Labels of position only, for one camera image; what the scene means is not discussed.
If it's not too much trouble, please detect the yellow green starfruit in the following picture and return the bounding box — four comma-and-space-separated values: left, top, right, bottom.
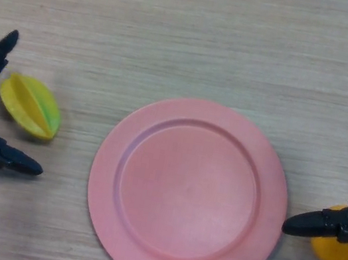
0, 70, 68, 143

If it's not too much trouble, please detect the pink round plate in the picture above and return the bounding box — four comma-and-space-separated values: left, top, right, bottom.
74, 82, 304, 260

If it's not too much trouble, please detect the orange round fruit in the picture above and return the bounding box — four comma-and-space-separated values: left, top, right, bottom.
307, 199, 348, 260

